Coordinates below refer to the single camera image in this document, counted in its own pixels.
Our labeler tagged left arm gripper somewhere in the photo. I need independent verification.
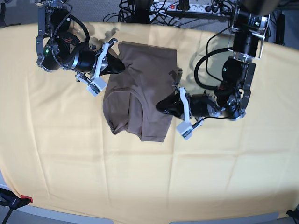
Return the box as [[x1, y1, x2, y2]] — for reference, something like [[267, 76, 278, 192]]
[[156, 86, 221, 120]]

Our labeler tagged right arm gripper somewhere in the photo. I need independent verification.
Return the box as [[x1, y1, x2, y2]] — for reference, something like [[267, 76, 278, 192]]
[[90, 38, 125, 81]]

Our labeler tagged brown T-shirt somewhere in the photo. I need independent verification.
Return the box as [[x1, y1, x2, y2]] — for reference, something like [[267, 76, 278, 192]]
[[102, 42, 181, 142]]

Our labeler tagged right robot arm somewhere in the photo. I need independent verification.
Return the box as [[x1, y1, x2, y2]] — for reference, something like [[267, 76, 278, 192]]
[[35, 0, 125, 84]]

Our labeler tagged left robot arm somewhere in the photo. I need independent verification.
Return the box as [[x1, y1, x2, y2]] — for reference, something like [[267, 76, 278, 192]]
[[156, 0, 279, 126]]

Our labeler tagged white power strip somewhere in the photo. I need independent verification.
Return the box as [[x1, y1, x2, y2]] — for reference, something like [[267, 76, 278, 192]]
[[149, 0, 228, 18]]

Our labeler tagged yellow table cloth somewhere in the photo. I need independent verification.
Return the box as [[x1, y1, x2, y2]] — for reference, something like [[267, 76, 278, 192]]
[[0, 24, 299, 224]]

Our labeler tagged black computer tower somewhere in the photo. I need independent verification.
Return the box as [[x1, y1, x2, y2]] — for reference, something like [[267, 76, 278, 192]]
[[275, 13, 285, 46]]

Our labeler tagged black clamp right corner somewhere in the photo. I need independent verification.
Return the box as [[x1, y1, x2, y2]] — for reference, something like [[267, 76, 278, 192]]
[[286, 209, 299, 221]]

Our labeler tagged blue orange table clamp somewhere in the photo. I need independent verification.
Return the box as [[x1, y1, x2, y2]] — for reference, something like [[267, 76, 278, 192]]
[[0, 188, 33, 224]]

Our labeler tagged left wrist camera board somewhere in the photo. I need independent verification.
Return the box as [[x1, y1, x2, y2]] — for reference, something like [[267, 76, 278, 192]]
[[176, 121, 193, 140]]

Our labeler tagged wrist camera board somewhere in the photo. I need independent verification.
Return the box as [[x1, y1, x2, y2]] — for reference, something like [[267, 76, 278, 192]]
[[86, 77, 107, 97], [176, 121, 193, 140]]

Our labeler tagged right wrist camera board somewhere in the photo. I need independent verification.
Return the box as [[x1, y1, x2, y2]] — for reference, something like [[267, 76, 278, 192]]
[[86, 77, 107, 97]]

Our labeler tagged black stand post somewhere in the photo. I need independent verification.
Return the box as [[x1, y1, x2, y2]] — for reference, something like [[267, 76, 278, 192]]
[[134, 0, 152, 24]]

